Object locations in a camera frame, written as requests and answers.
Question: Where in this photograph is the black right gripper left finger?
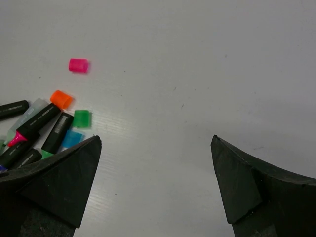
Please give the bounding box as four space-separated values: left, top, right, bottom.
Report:
0 136 102 237

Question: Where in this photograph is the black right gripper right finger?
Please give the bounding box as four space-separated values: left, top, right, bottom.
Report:
210 135 316 237

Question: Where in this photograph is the blue pen cap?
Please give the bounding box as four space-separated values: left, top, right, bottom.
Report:
61 130 85 151

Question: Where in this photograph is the black blue tip highlighter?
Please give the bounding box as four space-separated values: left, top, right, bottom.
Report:
0 100 29 120

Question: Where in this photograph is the green pen cap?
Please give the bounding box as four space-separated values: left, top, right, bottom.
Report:
73 110 91 128

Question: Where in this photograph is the orange pen cap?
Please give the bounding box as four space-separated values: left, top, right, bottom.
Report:
50 90 74 110

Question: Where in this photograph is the pink pen cap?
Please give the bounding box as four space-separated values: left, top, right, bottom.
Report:
68 58 89 74

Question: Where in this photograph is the black orange tip highlighter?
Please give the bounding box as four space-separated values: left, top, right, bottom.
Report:
10 148 42 170

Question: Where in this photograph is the black purple tip highlighter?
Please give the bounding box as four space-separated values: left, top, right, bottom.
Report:
0 133 40 173

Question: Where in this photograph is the black green tip highlighter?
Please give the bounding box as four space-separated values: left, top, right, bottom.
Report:
41 112 74 159

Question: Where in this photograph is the black pink tip highlighter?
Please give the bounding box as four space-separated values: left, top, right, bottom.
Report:
7 103 61 147

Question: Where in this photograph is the pale green capped highlighter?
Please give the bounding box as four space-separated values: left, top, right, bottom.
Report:
0 98 48 148

